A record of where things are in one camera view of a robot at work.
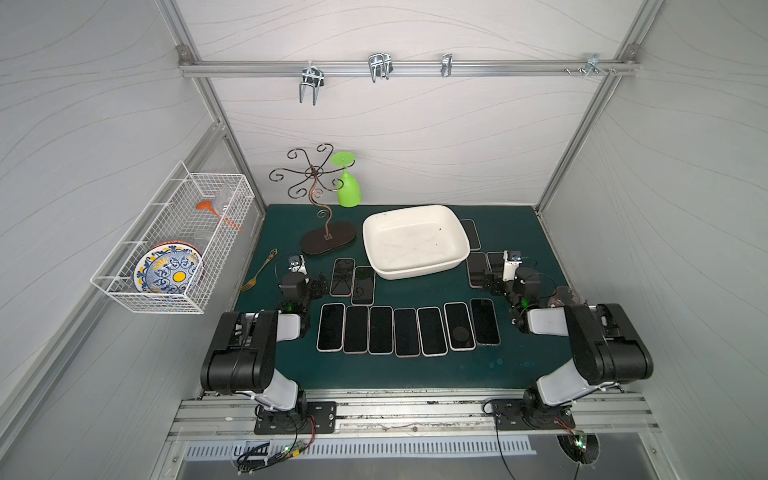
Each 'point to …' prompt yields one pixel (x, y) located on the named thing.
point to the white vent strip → (361, 447)
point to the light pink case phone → (330, 337)
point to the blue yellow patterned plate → (173, 268)
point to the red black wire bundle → (258, 456)
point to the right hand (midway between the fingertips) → (503, 268)
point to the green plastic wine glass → (348, 190)
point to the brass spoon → (252, 282)
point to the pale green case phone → (363, 286)
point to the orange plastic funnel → (208, 205)
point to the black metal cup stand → (318, 243)
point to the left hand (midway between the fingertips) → (309, 275)
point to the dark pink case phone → (459, 326)
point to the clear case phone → (485, 322)
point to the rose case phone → (356, 329)
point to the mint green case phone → (381, 330)
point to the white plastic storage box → (414, 240)
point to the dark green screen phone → (470, 227)
